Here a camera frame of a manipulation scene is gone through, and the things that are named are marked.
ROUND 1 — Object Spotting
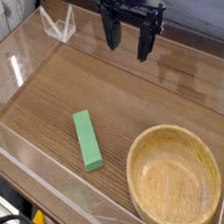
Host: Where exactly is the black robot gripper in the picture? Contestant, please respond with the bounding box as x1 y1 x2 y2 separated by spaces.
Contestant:
98 0 166 62

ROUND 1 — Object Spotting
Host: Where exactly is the green rectangular block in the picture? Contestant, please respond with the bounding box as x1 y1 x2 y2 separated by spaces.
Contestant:
72 110 103 172

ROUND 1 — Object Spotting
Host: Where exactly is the brown wooden bowl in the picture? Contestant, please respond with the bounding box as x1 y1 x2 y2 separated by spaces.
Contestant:
126 125 222 224

